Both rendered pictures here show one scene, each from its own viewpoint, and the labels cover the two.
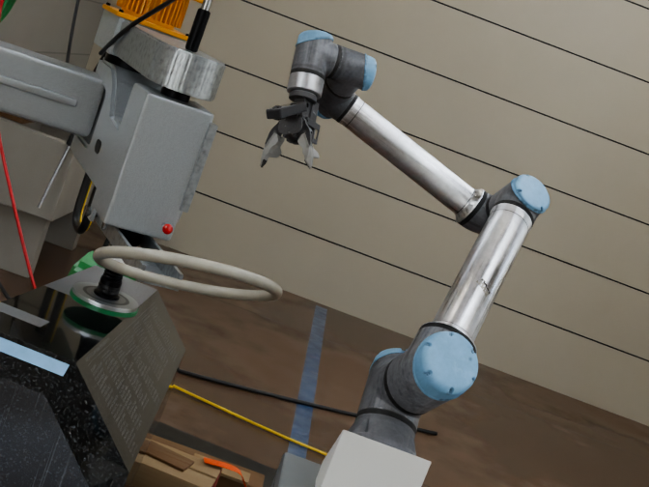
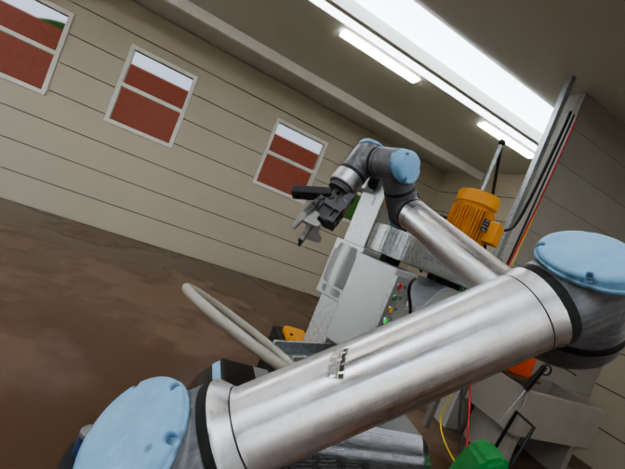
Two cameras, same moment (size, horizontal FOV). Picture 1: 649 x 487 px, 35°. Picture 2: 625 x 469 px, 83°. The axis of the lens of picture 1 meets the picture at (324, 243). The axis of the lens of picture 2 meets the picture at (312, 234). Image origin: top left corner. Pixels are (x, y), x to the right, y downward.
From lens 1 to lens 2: 2.43 m
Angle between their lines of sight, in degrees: 69
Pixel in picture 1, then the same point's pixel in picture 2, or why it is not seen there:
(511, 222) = (491, 288)
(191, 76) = (379, 238)
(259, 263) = not seen: outside the picture
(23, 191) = (498, 411)
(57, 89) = not seen: hidden behind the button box
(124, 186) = (338, 313)
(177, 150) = (370, 291)
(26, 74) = not seen: hidden behind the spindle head
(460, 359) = (136, 437)
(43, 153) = (511, 391)
